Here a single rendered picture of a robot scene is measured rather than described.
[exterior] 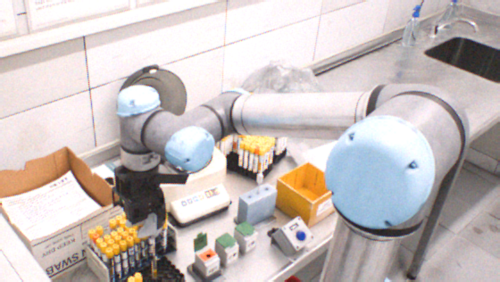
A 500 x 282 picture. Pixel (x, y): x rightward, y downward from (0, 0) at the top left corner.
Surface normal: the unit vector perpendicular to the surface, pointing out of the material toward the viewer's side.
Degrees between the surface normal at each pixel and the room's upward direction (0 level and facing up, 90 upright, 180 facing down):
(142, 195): 0
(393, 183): 82
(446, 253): 0
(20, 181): 87
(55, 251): 86
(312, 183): 90
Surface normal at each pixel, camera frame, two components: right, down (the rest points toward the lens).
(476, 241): 0.04, -0.82
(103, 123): 0.66, 0.45
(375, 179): -0.64, 0.29
